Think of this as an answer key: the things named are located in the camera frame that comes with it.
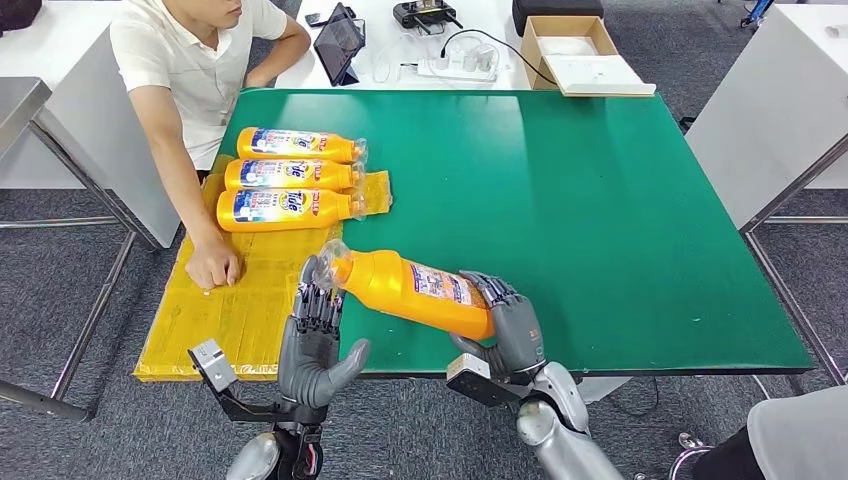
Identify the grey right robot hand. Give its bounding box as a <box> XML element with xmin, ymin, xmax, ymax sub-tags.
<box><xmin>448</xmin><ymin>269</ymin><xmax>547</xmax><ymax>383</ymax></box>

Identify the person's right hand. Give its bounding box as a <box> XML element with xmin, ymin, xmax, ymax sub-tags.
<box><xmin>184</xmin><ymin>235</ymin><xmax>244</xmax><ymax>292</ymax></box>

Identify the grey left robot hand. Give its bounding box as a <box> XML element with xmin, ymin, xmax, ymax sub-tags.
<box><xmin>276</xmin><ymin>254</ymin><xmax>372</xmax><ymax>411</ymax></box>

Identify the orange detergent bottle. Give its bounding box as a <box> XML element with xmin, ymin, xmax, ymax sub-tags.
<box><xmin>235</xmin><ymin>127</ymin><xmax>368</xmax><ymax>165</ymax></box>
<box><xmin>316</xmin><ymin>239</ymin><xmax>497</xmax><ymax>342</ymax></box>
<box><xmin>215</xmin><ymin>188</ymin><xmax>367</xmax><ymax>234</ymax></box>
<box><xmin>223</xmin><ymin>158</ymin><xmax>366</xmax><ymax>193</ymax></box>

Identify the yellow taped cardboard sheet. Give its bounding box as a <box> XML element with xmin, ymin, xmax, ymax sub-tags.
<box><xmin>132</xmin><ymin>153</ymin><xmax>393</xmax><ymax>384</ymax></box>

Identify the green table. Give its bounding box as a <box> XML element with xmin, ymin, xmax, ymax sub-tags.
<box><xmin>215</xmin><ymin>87</ymin><xmax>816</xmax><ymax>405</ymax></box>

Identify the person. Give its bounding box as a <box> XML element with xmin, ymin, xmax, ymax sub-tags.
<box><xmin>692</xmin><ymin>385</ymin><xmax>848</xmax><ymax>480</ymax></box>
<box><xmin>109</xmin><ymin>0</ymin><xmax>313</xmax><ymax>291</ymax></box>

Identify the chrome chair base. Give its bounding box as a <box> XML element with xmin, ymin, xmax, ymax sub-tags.
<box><xmin>669</xmin><ymin>431</ymin><xmax>717</xmax><ymax>480</ymax></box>

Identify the black tablet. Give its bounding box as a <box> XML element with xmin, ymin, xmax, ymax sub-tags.
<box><xmin>312</xmin><ymin>1</ymin><xmax>367</xmax><ymax>87</ymax></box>

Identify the white power strip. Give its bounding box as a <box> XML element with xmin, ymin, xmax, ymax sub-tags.
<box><xmin>415</xmin><ymin>58</ymin><xmax>499</xmax><ymax>83</ymax></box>

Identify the white desk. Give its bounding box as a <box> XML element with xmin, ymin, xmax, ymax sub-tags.
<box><xmin>685</xmin><ymin>3</ymin><xmax>848</xmax><ymax>230</ymax></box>
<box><xmin>0</xmin><ymin>0</ymin><xmax>183</xmax><ymax>250</ymax></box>

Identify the flat white box lid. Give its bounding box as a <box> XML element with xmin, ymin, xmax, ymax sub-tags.
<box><xmin>544</xmin><ymin>54</ymin><xmax>657</xmax><ymax>97</ymax></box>

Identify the cardboard box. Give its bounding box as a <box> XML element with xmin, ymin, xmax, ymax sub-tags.
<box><xmin>519</xmin><ymin>14</ymin><xmax>657</xmax><ymax>99</ymax></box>

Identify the white foam insert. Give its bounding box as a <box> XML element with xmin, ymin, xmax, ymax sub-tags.
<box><xmin>536</xmin><ymin>34</ymin><xmax>598</xmax><ymax>58</ymax></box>

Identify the white table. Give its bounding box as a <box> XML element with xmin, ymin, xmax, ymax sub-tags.
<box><xmin>273</xmin><ymin>0</ymin><xmax>533</xmax><ymax>91</ymax></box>

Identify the black bag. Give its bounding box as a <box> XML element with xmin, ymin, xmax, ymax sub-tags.
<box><xmin>0</xmin><ymin>0</ymin><xmax>43</xmax><ymax>33</ymax></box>

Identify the black remote controller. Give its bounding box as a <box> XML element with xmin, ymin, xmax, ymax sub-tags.
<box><xmin>392</xmin><ymin>0</ymin><xmax>464</xmax><ymax>34</ymax></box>

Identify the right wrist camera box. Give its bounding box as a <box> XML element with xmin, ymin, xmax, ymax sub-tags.
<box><xmin>445</xmin><ymin>352</ymin><xmax>531</xmax><ymax>409</ymax></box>

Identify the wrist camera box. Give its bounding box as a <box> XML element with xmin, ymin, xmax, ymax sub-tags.
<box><xmin>445</xmin><ymin>352</ymin><xmax>531</xmax><ymax>409</ymax></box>
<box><xmin>187</xmin><ymin>339</ymin><xmax>293</xmax><ymax>425</ymax></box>

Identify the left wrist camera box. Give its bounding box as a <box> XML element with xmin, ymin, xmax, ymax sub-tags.
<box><xmin>187</xmin><ymin>339</ymin><xmax>293</xmax><ymax>425</ymax></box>

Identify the black floor cable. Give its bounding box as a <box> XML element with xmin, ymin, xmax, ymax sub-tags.
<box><xmin>596</xmin><ymin>377</ymin><xmax>662</xmax><ymax>419</ymax></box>

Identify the white charging cable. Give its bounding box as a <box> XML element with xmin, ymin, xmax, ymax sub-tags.
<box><xmin>369</xmin><ymin>27</ymin><xmax>434</xmax><ymax>86</ymax></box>

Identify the steel table frame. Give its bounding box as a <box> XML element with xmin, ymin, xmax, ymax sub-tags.
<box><xmin>738</xmin><ymin>132</ymin><xmax>848</xmax><ymax>387</ymax></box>

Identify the black power cable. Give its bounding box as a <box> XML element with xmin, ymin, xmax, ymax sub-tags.
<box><xmin>439</xmin><ymin>27</ymin><xmax>560</xmax><ymax>87</ymax></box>

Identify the blue cart frame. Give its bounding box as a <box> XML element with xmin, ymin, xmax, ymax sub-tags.
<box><xmin>740</xmin><ymin>0</ymin><xmax>775</xmax><ymax>28</ymax></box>

